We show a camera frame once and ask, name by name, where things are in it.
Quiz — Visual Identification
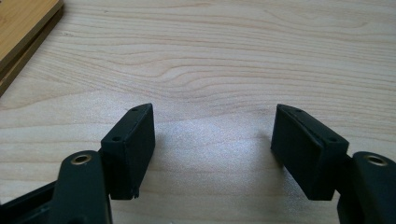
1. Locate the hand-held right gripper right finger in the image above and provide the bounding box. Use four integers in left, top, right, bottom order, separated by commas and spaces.
270, 104, 350, 202

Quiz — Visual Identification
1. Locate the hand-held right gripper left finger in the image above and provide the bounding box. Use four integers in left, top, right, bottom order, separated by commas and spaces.
100, 103, 156, 201

